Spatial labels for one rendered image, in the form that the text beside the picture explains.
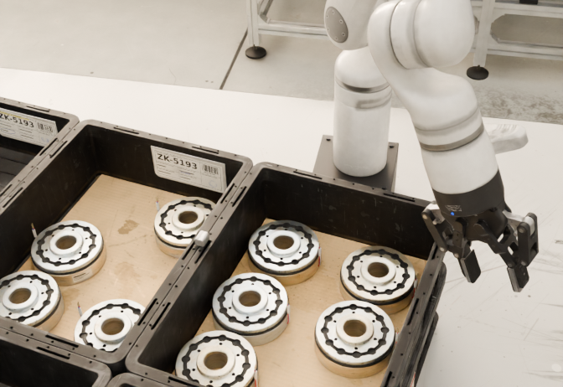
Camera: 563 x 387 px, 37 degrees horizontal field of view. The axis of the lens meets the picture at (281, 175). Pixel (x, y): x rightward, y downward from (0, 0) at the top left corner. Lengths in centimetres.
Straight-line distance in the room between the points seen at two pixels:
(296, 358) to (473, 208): 33
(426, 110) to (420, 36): 8
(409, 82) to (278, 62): 230
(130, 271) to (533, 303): 62
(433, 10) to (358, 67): 49
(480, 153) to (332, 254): 40
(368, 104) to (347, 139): 8
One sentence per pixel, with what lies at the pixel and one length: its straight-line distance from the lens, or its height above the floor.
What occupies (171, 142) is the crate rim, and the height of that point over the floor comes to 93.
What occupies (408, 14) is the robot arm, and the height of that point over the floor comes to 130.
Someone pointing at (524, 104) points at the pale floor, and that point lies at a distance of 300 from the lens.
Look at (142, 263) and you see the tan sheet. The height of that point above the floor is 83.
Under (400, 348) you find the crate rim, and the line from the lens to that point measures 99.
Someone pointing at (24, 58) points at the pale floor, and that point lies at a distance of 336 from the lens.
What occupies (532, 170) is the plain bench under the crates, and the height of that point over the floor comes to 70.
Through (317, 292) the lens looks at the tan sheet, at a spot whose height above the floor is 83.
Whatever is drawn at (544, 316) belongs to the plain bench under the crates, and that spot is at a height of 70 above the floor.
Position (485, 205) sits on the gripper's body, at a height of 111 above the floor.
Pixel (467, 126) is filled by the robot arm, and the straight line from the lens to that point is 86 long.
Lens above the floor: 171
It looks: 41 degrees down
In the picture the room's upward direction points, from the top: 2 degrees counter-clockwise
